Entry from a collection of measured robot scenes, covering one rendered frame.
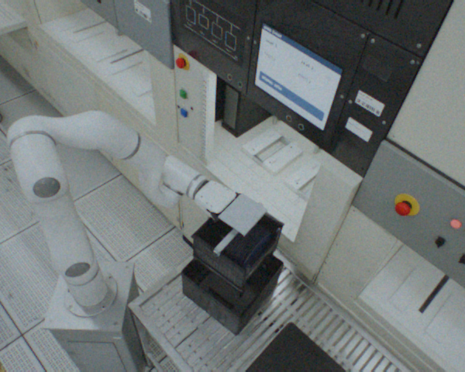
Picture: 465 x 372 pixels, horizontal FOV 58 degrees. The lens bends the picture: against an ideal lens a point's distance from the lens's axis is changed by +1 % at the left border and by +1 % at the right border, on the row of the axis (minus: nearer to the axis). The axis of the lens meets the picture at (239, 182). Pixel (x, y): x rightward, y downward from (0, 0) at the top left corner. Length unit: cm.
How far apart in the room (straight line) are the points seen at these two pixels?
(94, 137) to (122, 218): 179
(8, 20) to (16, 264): 152
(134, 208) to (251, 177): 118
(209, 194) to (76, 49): 164
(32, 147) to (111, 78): 141
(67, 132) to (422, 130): 85
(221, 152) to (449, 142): 115
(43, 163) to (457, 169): 96
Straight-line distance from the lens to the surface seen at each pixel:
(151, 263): 262
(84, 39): 278
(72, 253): 132
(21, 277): 276
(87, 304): 168
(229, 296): 167
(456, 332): 176
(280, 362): 151
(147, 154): 117
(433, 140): 110
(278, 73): 128
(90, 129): 106
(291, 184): 184
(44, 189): 105
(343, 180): 123
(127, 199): 291
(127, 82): 241
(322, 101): 121
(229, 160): 193
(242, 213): 124
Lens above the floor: 229
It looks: 50 degrees down
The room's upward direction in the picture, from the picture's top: 7 degrees clockwise
